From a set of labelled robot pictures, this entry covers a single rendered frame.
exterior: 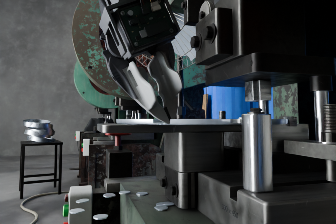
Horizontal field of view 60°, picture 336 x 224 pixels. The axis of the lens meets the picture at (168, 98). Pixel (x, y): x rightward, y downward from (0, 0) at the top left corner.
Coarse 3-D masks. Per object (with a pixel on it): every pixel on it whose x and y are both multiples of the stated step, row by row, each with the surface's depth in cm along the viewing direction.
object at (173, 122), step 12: (120, 120) 45; (132, 120) 42; (144, 120) 40; (156, 120) 63; (180, 120) 38; (192, 120) 37; (204, 120) 37; (216, 120) 37; (228, 120) 37; (276, 120) 41
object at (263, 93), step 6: (246, 84) 56; (252, 84) 54; (258, 84) 53; (264, 84) 53; (270, 84) 53; (246, 90) 56; (252, 90) 54; (258, 90) 53; (264, 90) 53; (270, 90) 53; (246, 96) 56; (252, 96) 54; (258, 96) 53; (264, 96) 53; (270, 96) 53
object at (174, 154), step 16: (112, 128) 40; (128, 128) 41; (144, 128) 42; (160, 128) 42; (176, 128) 43; (192, 128) 44; (208, 128) 44; (224, 128) 45; (240, 128) 46; (176, 144) 47; (192, 144) 46; (208, 144) 46; (176, 160) 47; (192, 160) 45; (208, 160) 46; (176, 176) 46; (192, 176) 45; (176, 192) 46; (192, 192) 45
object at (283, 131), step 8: (272, 128) 47; (280, 128) 47; (288, 128) 48; (296, 128) 48; (304, 128) 49; (224, 136) 59; (232, 136) 56; (240, 136) 53; (272, 136) 47; (280, 136) 47; (288, 136) 48; (296, 136) 48; (304, 136) 49; (224, 144) 59; (232, 144) 55; (240, 144) 53; (272, 144) 47; (280, 144) 47
